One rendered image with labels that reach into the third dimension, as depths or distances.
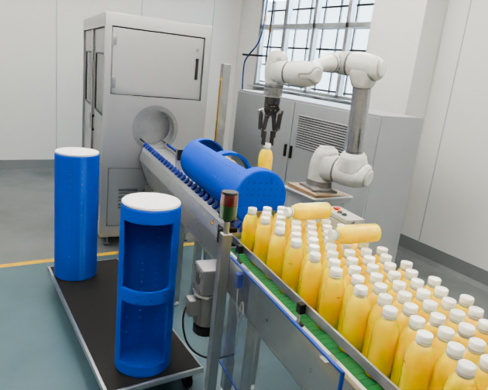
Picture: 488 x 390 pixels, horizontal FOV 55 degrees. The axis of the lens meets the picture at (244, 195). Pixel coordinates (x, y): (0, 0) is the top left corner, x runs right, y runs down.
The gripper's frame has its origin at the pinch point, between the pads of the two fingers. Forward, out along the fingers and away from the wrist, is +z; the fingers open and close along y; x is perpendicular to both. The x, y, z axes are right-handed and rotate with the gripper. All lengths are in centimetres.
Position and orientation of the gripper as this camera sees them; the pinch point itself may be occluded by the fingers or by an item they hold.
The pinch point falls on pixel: (267, 138)
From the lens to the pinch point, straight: 233.2
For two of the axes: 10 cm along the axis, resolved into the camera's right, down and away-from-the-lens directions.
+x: 4.0, 2.9, -8.7
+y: -9.1, 0.2, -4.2
